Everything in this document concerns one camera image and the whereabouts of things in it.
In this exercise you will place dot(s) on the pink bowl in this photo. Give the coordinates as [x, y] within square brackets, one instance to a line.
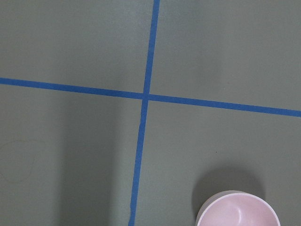
[236, 208]

